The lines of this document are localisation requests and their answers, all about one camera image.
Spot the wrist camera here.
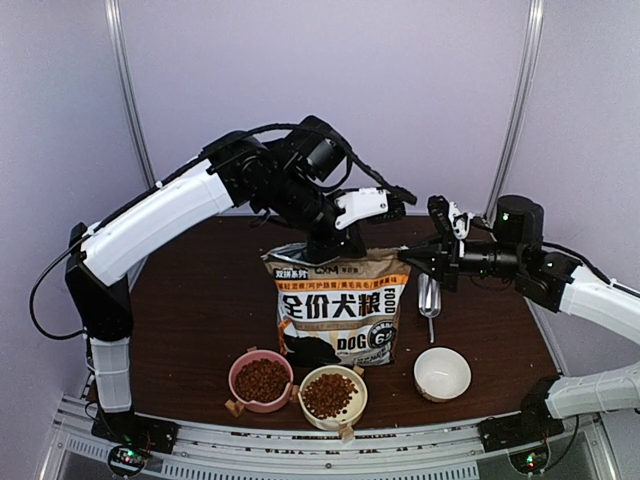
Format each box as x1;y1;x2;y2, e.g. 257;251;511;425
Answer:
427;195;479;241
334;187;407;230

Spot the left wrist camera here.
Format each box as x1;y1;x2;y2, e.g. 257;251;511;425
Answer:
334;187;407;230

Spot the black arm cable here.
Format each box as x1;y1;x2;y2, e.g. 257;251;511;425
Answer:
542;240;616;291
27;122;419;342

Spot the left aluminium frame post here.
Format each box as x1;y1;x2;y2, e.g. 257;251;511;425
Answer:
104;0;156;188

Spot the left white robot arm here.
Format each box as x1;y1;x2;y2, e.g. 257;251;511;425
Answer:
65;116;364;447

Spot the brown kibble in yellow bowl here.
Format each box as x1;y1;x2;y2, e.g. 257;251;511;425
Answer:
302;373;358;420

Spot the metal food scoop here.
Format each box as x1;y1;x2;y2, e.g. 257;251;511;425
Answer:
418;273;441;344

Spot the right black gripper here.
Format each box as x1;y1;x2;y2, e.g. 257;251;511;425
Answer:
396;231;525;295

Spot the right aluminium frame post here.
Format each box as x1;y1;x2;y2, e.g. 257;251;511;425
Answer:
485;0;545;221

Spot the wooden bowl stand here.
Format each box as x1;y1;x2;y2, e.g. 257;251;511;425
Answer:
225;367;363;442

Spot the pink pet bowl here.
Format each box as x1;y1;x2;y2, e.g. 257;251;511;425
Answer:
228;349;294;413

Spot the front aluminium rail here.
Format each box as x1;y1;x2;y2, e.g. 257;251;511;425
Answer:
49;389;616;480

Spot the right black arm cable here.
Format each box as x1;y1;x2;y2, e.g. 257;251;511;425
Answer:
542;240;616;291

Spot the yellow pet bowl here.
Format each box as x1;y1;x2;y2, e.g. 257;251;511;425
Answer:
297;365;369;432

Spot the aluminium frame post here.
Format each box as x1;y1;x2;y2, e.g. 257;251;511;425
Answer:
104;0;156;188
485;0;545;221

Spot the brown kibble in pink bowl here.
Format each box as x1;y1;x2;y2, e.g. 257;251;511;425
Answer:
233;359;290;403

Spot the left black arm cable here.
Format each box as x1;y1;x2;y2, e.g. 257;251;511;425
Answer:
27;122;419;342

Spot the white ceramic bowl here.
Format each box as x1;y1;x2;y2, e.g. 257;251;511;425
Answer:
413;347;472;403

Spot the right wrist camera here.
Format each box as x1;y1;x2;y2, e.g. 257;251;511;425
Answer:
427;195;479;241

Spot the brown dog food bag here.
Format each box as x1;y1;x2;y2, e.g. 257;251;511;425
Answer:
262;243;411;368

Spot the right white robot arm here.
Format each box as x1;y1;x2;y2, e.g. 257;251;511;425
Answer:
398;195;639;450

